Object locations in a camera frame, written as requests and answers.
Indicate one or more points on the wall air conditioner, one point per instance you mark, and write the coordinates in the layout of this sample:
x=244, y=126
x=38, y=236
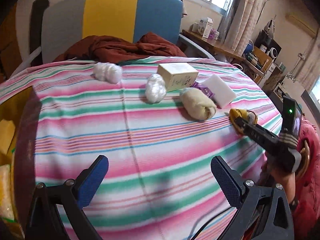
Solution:
x=300, y=23

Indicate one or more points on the wooden side desk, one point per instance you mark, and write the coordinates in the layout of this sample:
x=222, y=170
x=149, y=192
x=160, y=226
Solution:
x=212, y=45

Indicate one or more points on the yellow fabric pouch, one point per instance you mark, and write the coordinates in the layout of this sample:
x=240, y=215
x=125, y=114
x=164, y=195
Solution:
x=237, y=115

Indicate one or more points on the person's right hand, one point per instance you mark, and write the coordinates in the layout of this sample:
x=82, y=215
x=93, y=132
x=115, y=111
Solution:
x=283, y=185

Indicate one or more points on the grey yellow blue chair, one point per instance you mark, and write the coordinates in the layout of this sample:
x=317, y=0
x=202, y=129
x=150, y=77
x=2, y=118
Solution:
x=112, y=15

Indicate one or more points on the purple small box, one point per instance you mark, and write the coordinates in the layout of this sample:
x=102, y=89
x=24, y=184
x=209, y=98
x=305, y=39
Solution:
x=214, y=34

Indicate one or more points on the cream towel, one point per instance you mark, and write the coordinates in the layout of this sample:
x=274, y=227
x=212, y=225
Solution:
x=197, y=103

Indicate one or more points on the wooden cabinet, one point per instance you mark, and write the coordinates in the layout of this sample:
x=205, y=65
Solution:
x=260, y=62

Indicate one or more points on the black appliance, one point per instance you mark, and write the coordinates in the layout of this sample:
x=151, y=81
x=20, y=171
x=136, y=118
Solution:
x=268, y=45

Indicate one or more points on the beige cardboard box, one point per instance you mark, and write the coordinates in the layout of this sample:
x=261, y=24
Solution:
x=177, y=76

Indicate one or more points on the white carton box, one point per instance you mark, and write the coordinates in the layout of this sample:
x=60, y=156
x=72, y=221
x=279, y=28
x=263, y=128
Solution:
x=206, y=27

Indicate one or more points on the gold metal tin box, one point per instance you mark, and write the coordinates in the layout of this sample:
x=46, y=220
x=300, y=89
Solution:
x=27, y=142

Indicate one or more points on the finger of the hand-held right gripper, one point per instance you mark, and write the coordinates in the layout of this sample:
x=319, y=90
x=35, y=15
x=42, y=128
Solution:
x=255, y=131

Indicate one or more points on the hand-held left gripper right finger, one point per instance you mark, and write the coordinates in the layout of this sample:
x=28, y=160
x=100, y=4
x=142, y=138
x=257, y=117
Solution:
x=226, y=180

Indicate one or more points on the small purple sachet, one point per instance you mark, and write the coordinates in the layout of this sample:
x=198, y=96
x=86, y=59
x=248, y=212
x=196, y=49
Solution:
x=206, y=90

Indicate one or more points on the black rolled mat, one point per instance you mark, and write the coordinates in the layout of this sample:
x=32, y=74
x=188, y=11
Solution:
x=37, y=30

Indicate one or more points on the brown jacket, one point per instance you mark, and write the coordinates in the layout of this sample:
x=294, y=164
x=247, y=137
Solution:
x=112, y=48

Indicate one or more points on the pink green striped tablecloth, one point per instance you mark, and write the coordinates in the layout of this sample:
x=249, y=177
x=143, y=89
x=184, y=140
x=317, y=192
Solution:
x=150, y=142

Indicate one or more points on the striped knit sleeve cuff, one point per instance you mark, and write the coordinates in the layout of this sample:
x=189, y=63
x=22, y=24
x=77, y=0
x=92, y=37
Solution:
x=288, y=140

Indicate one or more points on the person's red jacket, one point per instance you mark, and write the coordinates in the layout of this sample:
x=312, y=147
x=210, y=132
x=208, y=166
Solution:
x=308, y=192

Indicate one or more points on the beige patterned curtain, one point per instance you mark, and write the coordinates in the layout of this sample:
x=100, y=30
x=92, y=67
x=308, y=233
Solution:
x=245, y=15

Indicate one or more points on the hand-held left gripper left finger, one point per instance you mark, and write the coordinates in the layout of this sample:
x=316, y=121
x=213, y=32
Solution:
x=92, y=182

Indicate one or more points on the white foam wrap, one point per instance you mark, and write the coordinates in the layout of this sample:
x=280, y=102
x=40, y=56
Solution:
x=27, y=60

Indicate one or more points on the white foam sponge block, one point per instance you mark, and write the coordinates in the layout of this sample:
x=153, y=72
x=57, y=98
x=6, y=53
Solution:
x=220, y=91

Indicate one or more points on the white plastic bag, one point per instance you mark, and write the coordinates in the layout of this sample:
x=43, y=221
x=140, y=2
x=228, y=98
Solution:
x=107, y=72
x=155, y=88

